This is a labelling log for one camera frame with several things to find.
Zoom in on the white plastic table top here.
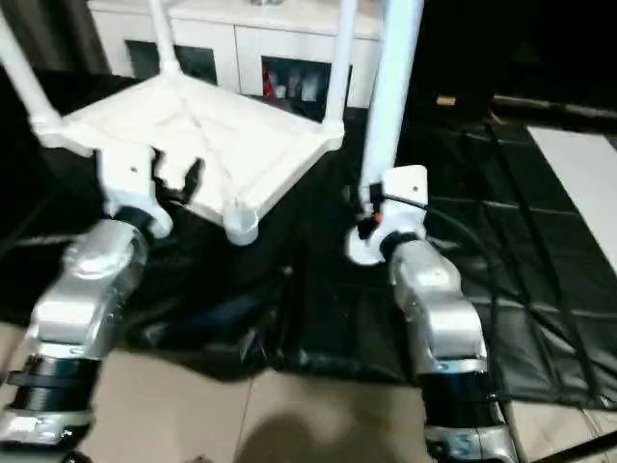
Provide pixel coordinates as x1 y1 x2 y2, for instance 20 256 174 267
31 70 347 247

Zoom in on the white plastic table leg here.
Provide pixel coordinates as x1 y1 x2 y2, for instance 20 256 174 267
321 0 362 137
345 0 426 267
148 0 183 79
0 0 65 142

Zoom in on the black mat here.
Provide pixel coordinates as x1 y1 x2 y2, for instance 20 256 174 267
0 65 617 411

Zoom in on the white cabinet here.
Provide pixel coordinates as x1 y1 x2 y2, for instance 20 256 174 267
88 0 383 111

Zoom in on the grey curtain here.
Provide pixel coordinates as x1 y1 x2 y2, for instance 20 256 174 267
0 0 113 76

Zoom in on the black side table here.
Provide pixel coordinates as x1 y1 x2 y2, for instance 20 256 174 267
490 94 617 121

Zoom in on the white flat board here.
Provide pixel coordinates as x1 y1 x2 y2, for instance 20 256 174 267
523 124 617 272

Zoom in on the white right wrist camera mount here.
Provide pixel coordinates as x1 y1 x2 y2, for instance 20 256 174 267
377 164 431 253

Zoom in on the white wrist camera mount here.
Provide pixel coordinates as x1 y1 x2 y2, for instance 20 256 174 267
377 164 431 253
94 146 174 241

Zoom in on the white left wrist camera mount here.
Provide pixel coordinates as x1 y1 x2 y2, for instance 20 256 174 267
94 146 174 241

